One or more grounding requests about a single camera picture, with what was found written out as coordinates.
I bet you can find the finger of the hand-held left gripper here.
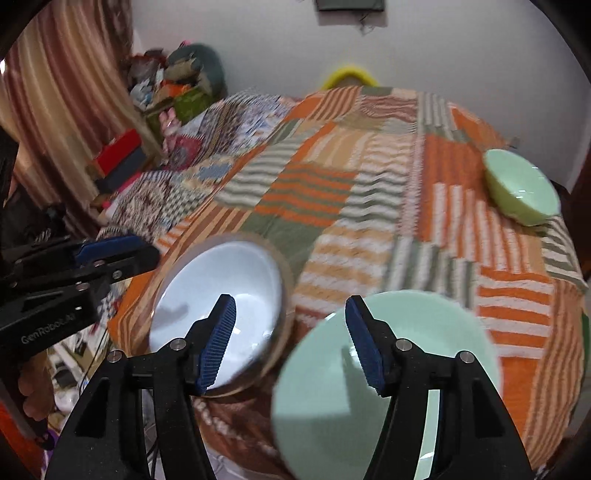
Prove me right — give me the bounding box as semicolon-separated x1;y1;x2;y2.
14;244;161;301
9;234;146;273

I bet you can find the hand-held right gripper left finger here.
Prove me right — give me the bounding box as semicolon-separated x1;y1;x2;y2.
44;294;238;480

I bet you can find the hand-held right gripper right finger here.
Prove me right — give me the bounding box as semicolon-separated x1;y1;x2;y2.
344;295;532;480

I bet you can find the white bowl brown outside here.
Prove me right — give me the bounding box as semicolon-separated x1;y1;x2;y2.
148;233;294;398

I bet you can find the large light green bowl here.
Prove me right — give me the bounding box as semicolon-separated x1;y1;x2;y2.
271;290;502;480

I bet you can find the person's left hand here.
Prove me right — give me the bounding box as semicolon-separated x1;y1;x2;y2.
16;355;58;421

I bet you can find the dark box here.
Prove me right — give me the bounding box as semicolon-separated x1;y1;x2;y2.
95;150;155;195

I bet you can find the patchwork patterned blanket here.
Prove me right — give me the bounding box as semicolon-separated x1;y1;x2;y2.
99;90;301;241

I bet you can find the red box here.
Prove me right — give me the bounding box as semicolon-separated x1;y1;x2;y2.
95;129;144;178

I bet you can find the orange cloth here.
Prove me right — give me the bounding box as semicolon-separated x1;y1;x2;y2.
0;401;47;467

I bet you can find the orange striped blanket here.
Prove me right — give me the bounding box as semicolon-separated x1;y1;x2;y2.
108;85;591;480

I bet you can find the pink bunny toy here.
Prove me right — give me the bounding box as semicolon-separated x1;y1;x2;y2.
159;108;181;148

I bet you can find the striped brown curtain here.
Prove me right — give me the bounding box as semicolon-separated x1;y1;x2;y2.
0;0;153;241

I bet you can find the clutter pile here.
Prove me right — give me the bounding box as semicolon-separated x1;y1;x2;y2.
127;48;171;109

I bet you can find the grey-green plush cushion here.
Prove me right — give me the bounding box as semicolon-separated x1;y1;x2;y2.
166;43;227;100

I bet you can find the small light green bowl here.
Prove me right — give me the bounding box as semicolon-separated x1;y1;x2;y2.
482;148;561;227

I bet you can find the dark wall screen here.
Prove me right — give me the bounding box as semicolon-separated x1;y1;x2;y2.
315;0;386;12

